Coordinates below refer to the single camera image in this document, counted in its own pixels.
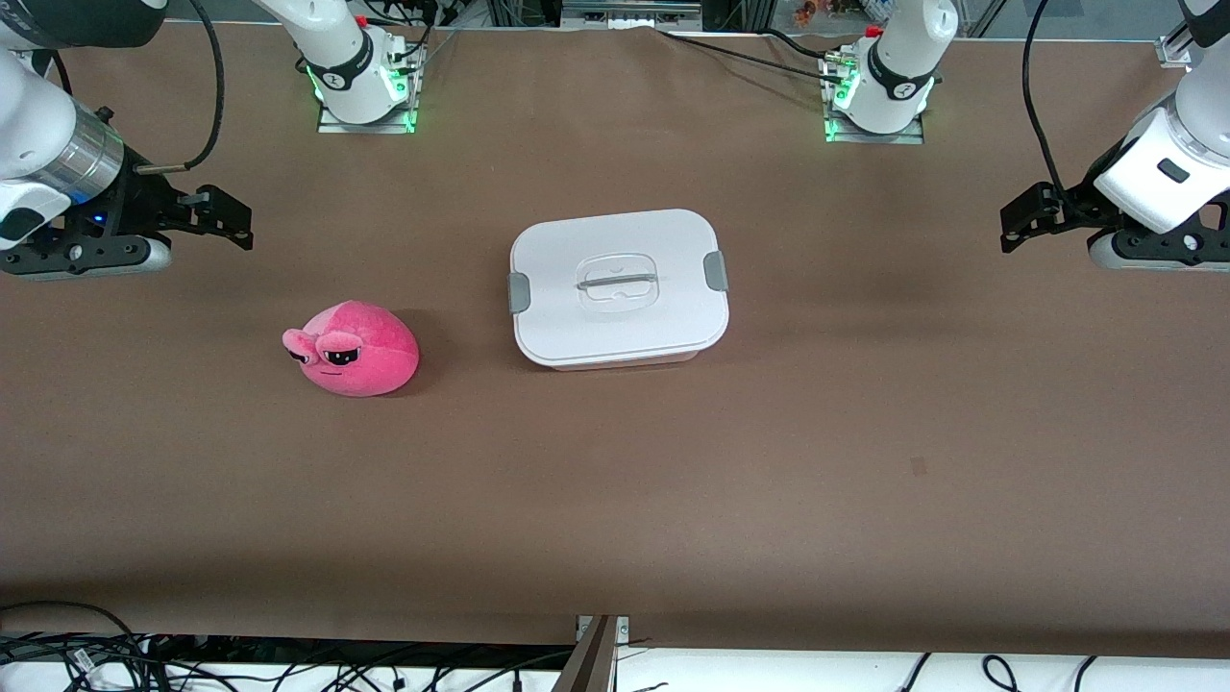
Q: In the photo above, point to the white box lid grey clips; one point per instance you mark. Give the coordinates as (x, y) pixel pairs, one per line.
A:
(615, 336)

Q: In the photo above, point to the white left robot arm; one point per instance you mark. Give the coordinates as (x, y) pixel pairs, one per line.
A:
(898, 67)

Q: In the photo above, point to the silver metal rail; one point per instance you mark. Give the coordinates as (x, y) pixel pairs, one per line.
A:
(625, 14)

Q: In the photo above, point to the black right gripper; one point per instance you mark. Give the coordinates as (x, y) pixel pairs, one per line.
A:
(137, 210)

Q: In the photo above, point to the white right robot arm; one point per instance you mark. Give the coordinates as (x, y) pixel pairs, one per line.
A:
(336, 58)

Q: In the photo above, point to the pink plush toy with sunglasses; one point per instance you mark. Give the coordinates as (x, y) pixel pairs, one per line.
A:
(375, 336)

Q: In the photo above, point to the aluminium corner bracket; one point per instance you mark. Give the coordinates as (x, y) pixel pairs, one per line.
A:
(1172, 53)

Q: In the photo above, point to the small orange figurine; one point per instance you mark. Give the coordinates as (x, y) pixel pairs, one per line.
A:
(805, 12)

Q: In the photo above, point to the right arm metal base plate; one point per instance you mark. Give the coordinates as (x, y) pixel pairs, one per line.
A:
(370, 127)

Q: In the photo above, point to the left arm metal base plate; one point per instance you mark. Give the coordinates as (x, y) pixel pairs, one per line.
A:
(908, 136)

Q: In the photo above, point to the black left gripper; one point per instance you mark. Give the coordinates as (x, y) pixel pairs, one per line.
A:
(1075, 204)

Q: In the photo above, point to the translucent plastic box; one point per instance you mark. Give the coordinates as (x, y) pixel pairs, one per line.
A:
(615, 365)

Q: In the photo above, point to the silver metal bracket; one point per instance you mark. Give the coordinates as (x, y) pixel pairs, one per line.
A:
(623, 627)

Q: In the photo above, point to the brown table cover sheet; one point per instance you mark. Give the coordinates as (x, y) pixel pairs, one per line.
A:
(615, 500)

